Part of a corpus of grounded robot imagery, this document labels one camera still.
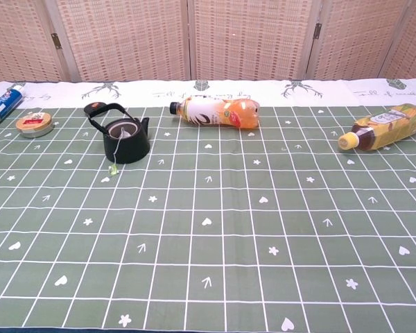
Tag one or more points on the tea bag with green tag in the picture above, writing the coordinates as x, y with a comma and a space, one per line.
125, 133

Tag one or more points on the yellow label tea bottle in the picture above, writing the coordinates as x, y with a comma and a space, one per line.
385, 132

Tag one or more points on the orange drink plastic bottle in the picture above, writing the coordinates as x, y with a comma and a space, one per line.
208, 113

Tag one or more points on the green grid tablecloth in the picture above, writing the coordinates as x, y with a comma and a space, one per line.
229, 243

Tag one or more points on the woven folding screen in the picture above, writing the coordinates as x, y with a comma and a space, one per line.
249, 38

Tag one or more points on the brass screen hinge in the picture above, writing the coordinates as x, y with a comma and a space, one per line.
318, 30
57, 41

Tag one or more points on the round wooden lidded tin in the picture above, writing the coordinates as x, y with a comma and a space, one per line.
33, 125

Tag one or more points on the blue white toothpaste tube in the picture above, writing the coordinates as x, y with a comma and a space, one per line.
1, 105

